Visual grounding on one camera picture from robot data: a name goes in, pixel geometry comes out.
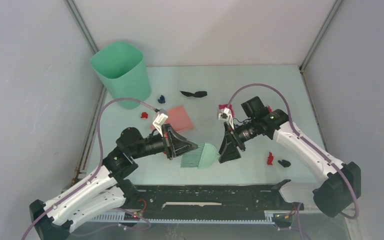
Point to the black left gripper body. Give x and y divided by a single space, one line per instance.
164 129

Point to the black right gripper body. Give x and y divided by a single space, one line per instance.
234 137

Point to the mint green hand brush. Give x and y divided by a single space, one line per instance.
201 158

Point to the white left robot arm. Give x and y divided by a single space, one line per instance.
107 187

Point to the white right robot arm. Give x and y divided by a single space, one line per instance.
338 183

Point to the pink plastic dustpan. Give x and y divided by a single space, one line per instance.
179 119

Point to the large pink paper scrap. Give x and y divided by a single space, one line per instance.
221 107

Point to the red paper scrap near bin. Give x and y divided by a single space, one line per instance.
144 115

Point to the red paper scrap front right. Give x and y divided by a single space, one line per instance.
270 159

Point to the blue paper scrap near bin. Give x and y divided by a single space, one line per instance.
161 99

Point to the black paper scrap rear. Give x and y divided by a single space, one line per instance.
197 94

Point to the dark paper scrap front right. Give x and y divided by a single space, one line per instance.
284 163

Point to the green plastic waste bin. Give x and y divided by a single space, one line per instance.
122 69

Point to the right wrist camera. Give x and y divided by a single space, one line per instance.
225 114

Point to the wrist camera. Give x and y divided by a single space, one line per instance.
159 120
225 114

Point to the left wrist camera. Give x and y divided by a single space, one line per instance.
159 120

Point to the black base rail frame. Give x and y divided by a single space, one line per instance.
212 202

